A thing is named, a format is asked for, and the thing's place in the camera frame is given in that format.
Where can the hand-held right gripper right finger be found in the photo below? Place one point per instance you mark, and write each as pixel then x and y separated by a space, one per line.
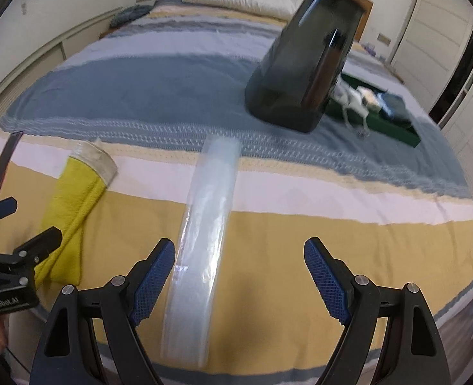
pixel 324 280

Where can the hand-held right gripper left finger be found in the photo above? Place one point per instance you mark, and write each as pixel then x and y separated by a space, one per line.
pixel 152 280

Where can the yellow cloth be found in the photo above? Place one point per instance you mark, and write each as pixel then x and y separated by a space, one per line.
pixel 72 208

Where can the clear plastic bag roll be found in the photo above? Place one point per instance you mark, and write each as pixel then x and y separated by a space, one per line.
pixel 204 228

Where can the green plastic tray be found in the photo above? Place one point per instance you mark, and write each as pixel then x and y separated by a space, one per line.
pixel 396 128

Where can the white cloth with loop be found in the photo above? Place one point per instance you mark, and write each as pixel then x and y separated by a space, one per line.
pixel 352 106

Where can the grey towel with blue trim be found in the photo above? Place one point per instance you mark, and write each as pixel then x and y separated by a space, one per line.
pixel 396 106

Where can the cream low cabinet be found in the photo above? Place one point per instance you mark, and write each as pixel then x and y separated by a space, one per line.
pixel 40 52

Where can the bed with striped cover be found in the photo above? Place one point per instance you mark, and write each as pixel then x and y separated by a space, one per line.
pixel 140 88

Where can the beige cloth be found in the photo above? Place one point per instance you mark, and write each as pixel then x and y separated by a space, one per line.
pixel 370 96

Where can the dark translucent plastic bin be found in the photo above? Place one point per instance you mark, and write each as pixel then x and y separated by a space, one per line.
pixel 300 60

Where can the dark blue knitted cushion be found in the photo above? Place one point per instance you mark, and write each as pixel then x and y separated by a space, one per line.
pixel 130 16

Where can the purple container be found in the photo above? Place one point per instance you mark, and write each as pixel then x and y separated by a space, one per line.
pixel 370 50

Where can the dark hanging clothes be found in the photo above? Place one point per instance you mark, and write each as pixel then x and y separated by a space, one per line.
pixel 461 72

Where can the white louvred wardrobe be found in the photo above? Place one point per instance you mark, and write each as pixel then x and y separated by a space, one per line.
pixel 440 28

